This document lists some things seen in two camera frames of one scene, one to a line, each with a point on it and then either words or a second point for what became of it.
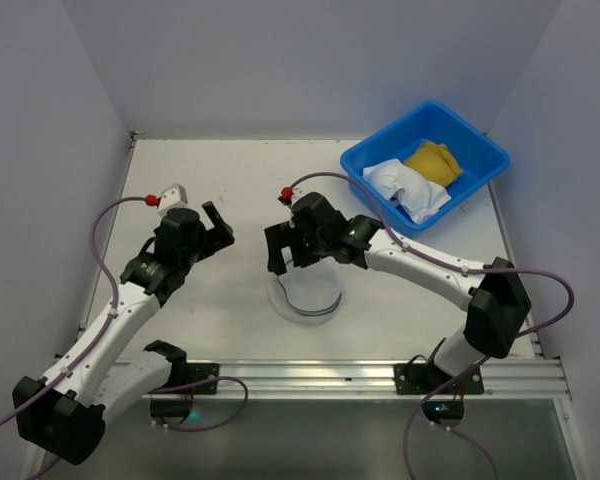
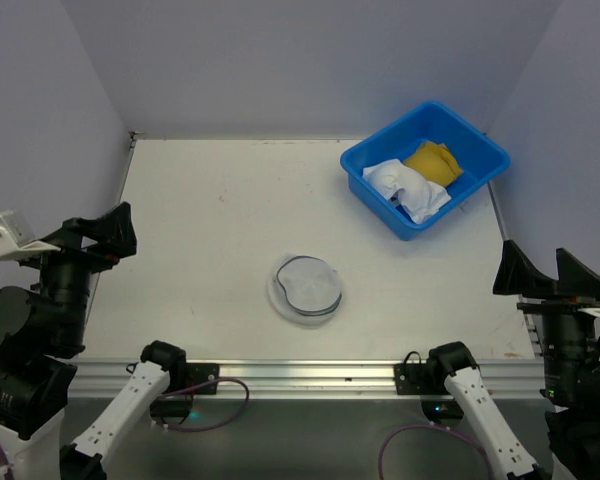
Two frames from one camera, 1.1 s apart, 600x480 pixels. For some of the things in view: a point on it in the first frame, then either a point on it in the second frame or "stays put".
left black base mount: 175,411 stays put
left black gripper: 210,240 -> 73,251
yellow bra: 434,162 stays put
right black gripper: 290,240 -> 558,304
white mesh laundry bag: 307,295 stays put
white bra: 420,197 stays put
